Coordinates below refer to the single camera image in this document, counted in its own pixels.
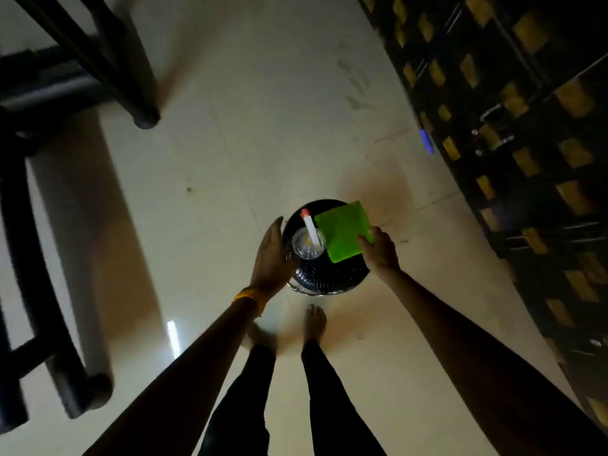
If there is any person's left forearm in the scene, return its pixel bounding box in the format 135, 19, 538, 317
82, 295, 261, 456

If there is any dark cabinet with yellow squares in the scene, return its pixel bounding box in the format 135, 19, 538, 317
355, 0, 608, 435

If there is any black metal furniture frame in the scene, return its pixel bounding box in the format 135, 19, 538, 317
0, 0, 161, 435

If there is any green cloth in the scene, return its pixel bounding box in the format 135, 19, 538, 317
314, 200, 375, 264

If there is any person's foot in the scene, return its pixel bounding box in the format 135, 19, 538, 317
241, 323, 278, 353
303, 305, 328, 346

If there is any person's right hand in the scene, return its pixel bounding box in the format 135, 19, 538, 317
357, 226, 401, 277

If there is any person's leg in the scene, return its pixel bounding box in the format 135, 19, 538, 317
301, 341, 386, 456
197, 344, 277, 456

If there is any person's left hand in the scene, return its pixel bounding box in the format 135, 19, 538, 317
250, 217, 300, 300

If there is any dark round water jug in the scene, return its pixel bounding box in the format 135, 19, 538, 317
282, 199, 371, 297

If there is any person's right forearm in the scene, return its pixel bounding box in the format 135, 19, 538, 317
384, 269, 608, 456

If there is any person's left leg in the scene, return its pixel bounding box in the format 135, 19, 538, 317
197, 344, 277, 456

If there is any person's left foot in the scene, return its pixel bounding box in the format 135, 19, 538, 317
241, 323, 278, 353

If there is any yellow wristband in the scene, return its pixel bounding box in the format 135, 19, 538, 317
232, 288, 268, 318

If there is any white stick with red tip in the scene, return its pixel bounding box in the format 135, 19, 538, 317
300, 208, 322, 247

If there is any person's right leg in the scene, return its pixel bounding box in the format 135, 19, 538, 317
301, 341, 386, 456

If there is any person's right foot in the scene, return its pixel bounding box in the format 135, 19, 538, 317
303, 305, 328, 346

